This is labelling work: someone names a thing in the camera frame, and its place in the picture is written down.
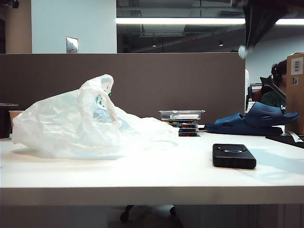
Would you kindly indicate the seated person with headphones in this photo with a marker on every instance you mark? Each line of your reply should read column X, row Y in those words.
column 273, row 98

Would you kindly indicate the brown cardboard box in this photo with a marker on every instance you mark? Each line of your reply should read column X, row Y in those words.
column 295, row 99

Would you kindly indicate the brown desk divider panel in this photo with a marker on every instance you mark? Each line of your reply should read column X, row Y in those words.
column 166, row 83

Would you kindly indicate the dark drink cup sealed lid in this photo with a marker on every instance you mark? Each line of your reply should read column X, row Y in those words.
column 4, row 123

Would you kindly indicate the stack of colourful boxes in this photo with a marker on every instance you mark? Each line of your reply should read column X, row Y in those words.
column 188, row 133

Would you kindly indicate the clear plastic box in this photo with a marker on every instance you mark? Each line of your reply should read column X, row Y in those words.
column 166, row 115

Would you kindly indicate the white paper strip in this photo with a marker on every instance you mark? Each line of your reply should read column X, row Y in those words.
column 295, row 137

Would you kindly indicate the flat colourful game box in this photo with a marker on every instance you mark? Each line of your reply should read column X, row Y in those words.
column 187, row 126
column 183, row 122

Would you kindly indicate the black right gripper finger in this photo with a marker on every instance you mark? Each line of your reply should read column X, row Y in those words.
column 259, row 19

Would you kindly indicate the black mat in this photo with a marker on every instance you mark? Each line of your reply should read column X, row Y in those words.
column 285, row 140

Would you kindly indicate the red office chair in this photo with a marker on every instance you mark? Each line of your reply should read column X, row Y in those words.
column 257, row 96

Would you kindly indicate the white plastic bag green print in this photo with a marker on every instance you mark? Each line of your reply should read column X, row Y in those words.
column 59, row 128

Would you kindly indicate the black power bank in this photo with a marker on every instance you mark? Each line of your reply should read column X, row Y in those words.
column 234, row 159

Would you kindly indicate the blue foam slipper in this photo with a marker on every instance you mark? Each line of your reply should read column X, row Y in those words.
column 266, row 111
column 228, row 124

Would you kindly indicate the metal wall plate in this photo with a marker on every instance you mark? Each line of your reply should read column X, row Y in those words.
column 72, row 45

